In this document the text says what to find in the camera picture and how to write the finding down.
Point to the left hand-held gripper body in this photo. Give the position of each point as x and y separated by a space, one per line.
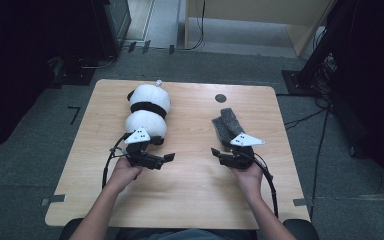
138 136

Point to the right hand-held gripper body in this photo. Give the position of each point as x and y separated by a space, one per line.
241 160

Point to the panda plush toy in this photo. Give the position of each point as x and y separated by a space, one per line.
146 123

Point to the grey fuzzy scarf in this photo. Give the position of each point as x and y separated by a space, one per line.
230 120

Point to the person's right hand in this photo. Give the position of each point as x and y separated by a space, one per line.
251 181

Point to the person's left hand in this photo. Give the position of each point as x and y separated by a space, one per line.
123 175

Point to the grey round table hole cap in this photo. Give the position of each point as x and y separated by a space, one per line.
220 98

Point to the black floor tape corner mark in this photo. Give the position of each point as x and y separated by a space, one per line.
75 115

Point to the person's dark clothing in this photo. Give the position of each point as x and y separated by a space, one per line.
186 235

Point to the black flat floor base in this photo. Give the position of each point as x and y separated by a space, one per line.
73 75

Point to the black stand with base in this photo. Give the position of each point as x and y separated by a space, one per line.
300 81

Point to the grey floor tape strip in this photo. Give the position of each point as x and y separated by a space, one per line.
53 199

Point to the dark curtain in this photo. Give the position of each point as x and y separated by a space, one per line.
16 66
376 83

